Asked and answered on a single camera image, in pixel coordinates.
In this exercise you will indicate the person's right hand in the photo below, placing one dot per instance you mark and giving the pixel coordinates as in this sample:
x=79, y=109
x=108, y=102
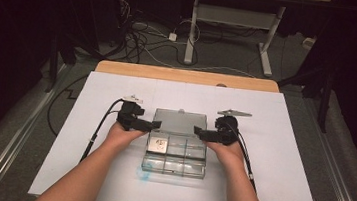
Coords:
x=224, y=154

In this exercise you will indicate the wooden table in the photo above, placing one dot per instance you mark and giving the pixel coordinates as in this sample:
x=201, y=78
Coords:
x=185, y=75

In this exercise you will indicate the white power adapter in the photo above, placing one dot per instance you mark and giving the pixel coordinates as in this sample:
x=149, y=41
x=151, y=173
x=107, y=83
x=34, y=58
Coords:
x=172, y=37

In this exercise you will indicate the metal floor rail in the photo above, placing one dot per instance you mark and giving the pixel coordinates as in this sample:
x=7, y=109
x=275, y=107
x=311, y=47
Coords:
x=11, y=143
x=336, y=177

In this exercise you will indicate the clear grey compartment box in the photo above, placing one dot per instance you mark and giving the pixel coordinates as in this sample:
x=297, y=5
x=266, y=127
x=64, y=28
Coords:
x=176, y=147

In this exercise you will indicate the white metal desk frame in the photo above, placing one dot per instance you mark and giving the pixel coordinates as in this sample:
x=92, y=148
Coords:
x=235, y=16

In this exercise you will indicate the black stand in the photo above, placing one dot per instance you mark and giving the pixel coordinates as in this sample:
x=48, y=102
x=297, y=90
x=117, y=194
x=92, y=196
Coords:
x=52, y=67
x=324, y=102

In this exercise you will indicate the white board sheet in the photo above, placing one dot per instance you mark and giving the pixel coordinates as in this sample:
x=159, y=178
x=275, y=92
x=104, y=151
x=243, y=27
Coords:
x=261, y=156

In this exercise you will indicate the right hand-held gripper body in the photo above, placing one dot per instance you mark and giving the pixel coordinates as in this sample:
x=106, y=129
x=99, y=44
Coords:
x=227, y=130

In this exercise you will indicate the white square cartoon-print eraser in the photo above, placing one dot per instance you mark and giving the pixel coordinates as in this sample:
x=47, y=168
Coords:
x=157, y=145

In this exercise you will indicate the person's left hand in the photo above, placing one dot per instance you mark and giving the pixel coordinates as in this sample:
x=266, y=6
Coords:
x=122, y=136

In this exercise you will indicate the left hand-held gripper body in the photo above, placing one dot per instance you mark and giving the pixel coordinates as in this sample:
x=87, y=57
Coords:
x=129, y=113

